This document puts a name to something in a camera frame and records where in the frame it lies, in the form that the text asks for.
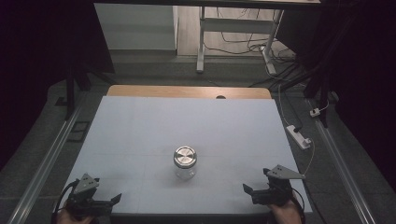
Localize black curtain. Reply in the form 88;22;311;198
0;0;116;172
276;0;396;192

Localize round silver metal lid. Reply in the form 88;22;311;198
173;146;198;170

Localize clear glass jar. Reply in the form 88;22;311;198
174;162;197;182

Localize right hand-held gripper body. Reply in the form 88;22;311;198
252;164;306;207

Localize tangled black floor cables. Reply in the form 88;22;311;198
204;7;297;64

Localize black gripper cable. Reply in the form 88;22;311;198
291;186;306;223
50;179;78;224

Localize aluminium floor rail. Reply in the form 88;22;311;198
313;119;378;224
7;101;87;224

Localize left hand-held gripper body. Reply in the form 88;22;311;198
65;173;113;220

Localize person's right hand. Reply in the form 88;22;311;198
269;199;303;224

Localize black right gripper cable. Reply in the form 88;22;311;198
291;186;306;223

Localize white power strip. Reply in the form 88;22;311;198
286;124;313;150

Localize person's left hand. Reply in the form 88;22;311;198
56;208;94;224

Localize white table mat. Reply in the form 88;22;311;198
53;95;313;215

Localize black metal stand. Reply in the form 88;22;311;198
55;60;117;121
270;59;332;129

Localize black rectangular floor frame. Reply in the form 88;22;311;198
67;120;92;144

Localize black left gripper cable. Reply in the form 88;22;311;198
50;179;78;224

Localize white desk frame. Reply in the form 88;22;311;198
195;6;285;76

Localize thin white cable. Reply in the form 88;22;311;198
277;83;316;176

